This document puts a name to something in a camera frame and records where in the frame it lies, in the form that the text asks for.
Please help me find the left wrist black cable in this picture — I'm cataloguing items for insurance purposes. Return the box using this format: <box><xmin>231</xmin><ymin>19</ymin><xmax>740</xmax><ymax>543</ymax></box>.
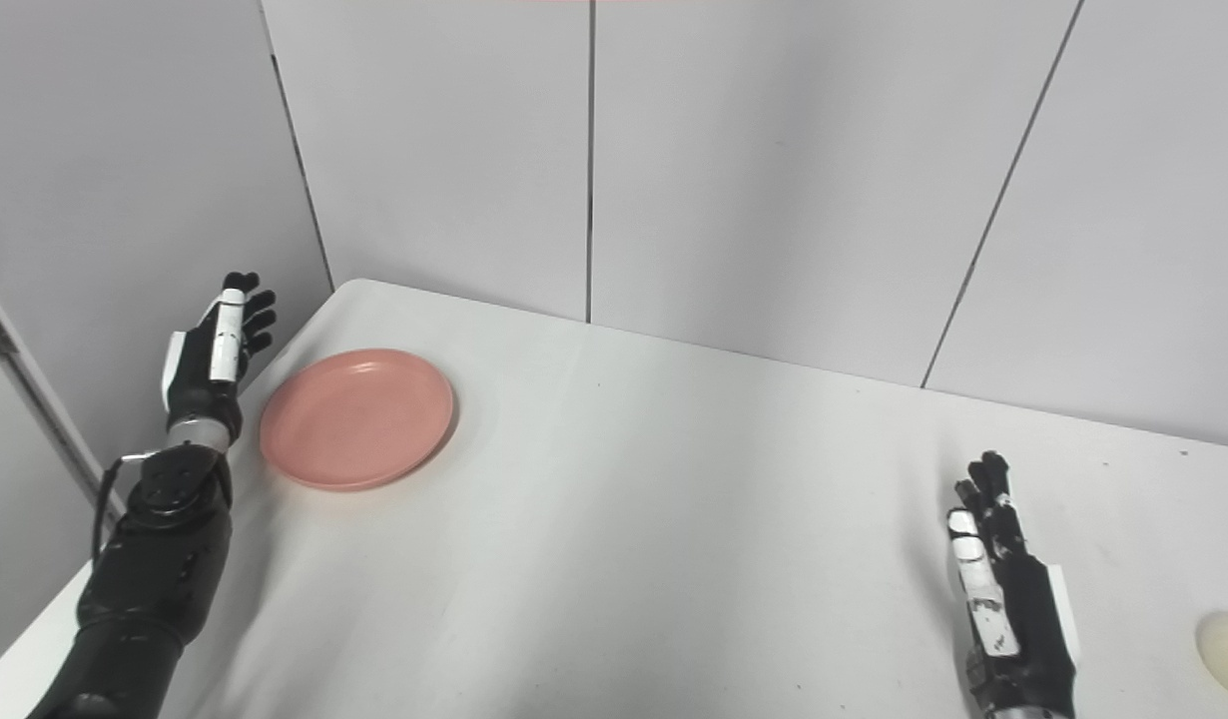
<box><xmin>91</xmin><ymin>451</ymin><xmax>162</xmax><ymax>562</ymax></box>

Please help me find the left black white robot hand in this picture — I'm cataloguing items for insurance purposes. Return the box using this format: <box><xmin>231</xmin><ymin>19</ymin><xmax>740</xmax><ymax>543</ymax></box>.
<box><xmin>161</xmin><ymin>272</ymin><xmax>278</xmax><ymax>446</ymax></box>

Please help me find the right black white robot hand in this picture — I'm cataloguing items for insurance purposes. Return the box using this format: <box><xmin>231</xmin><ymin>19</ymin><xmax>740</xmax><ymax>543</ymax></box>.
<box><xmin>947</xmin><ymin>451</ymin><xmax>1082</xmax><ymax>716</ymax></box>

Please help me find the pink round plate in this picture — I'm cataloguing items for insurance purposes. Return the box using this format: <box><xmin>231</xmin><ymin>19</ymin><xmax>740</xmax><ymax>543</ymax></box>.
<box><xmin>259</xmin><ymin>349</ymin><xmax>455</xmax><ymax>492</ymax></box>

